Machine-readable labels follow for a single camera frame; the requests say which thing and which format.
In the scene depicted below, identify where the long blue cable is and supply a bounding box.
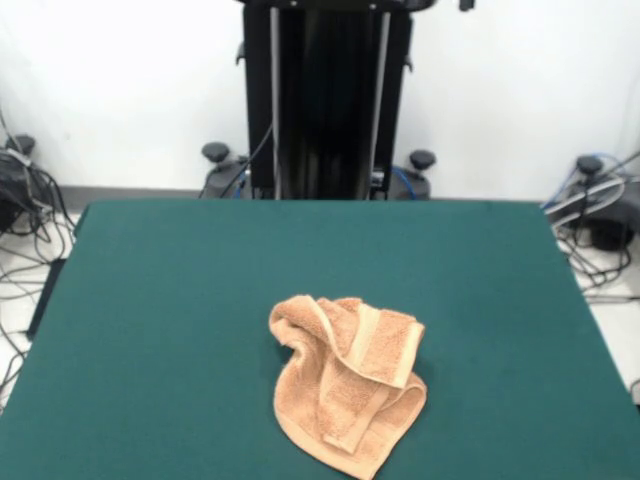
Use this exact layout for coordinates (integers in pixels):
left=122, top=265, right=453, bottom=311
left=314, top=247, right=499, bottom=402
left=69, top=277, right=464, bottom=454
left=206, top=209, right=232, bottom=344
left=541, top=152, right=631, bottom=211

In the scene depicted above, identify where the dark green table cloth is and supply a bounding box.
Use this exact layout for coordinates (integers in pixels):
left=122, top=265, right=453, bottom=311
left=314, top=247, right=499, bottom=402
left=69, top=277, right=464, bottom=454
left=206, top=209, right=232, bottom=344
left=0, top=199, right=640, bottom=480

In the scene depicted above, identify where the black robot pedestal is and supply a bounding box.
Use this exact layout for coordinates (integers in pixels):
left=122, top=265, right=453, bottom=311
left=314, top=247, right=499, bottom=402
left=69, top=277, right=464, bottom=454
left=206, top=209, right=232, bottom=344
left=199, top=0, right=436, bottom=201

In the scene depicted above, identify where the dark grey stand base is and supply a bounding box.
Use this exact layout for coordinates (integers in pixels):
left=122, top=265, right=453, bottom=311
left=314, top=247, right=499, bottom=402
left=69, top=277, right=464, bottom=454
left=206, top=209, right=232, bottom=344
left=0, top=134, right=56, bottom=236
left=544, top=154, right=640, bottom=251

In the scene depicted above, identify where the short blue cable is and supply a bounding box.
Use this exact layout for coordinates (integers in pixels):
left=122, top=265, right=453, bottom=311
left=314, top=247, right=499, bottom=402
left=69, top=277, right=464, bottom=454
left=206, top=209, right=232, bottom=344
left=391, top=167, right=416, bottom=199

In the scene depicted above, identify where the black cable bundle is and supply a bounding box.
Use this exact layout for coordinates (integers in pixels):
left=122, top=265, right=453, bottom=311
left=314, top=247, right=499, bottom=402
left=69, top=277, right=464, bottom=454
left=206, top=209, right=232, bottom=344
left=549, top=224, right=640, bottom=304
left=0, top=164, right=76, bottom=401

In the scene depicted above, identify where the black pedestal cable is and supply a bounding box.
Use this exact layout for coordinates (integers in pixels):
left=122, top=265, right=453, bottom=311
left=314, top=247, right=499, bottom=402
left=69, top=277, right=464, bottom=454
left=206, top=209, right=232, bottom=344
left=227, top=124, right=276, bottom=199

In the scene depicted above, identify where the tan terry towel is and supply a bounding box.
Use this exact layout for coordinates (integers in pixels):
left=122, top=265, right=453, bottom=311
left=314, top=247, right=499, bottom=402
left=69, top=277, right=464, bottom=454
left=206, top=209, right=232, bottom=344
left=268, top=294, right=429, bottom=480

